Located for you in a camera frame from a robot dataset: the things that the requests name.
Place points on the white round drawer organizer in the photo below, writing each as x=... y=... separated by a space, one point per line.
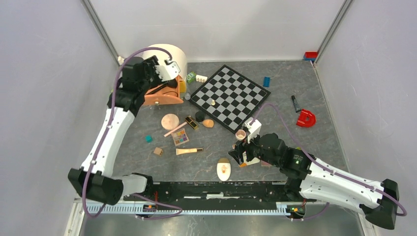
x=172 y=55

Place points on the small teal cube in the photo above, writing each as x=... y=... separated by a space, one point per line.
x=148 y=138

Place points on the pink lip pencil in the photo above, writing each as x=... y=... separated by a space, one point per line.
x=175 y=129

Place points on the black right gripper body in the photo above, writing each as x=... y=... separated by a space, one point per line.
x=253 y=149

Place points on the small wooden cube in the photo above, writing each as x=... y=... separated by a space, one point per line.
x=158 y=151

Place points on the colourful eyeshadow palette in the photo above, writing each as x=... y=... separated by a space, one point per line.
x=180 y=137

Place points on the pink brown blush palette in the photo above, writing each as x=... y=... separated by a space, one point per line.
x=265 y=164

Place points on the blue lego brick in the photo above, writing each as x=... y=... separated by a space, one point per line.
x=266 y=82

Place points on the black tube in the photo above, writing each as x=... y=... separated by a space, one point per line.
x=295 y=104

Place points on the black fan brush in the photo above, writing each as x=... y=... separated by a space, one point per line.
x=171 y=84

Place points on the beige makeup sponge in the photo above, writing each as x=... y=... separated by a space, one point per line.
x=208 y=123

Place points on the small round pink jar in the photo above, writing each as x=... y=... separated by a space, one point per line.
x=240 y=135

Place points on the red blue bricks corner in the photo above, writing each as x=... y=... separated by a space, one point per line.
x=311 y=56

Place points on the black grey chessboard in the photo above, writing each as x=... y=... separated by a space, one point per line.
x=237 y=98

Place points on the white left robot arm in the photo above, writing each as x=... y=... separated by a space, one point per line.
x=94 y=180

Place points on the green toy block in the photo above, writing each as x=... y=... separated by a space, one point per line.
x=191 y=77

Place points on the round pink compact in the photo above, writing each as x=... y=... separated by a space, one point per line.
x=170 y=121

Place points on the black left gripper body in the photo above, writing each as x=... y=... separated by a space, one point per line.
x=152 y=77

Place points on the black mounting rail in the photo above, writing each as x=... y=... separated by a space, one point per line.
x=230 y=195

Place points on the wooden handle makeup brush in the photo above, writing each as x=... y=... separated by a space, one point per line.
x=180 y=151

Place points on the white lego brick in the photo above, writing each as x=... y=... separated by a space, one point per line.
x=201 y=79

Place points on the white orange sachet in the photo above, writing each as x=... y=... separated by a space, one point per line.
x=244 y=163

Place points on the red letter D toy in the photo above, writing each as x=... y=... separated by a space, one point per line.
x=306 y=119

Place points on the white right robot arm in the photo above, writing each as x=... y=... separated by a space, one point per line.
x=310 y=178

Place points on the black round cap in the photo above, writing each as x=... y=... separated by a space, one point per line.
x=199 y=116

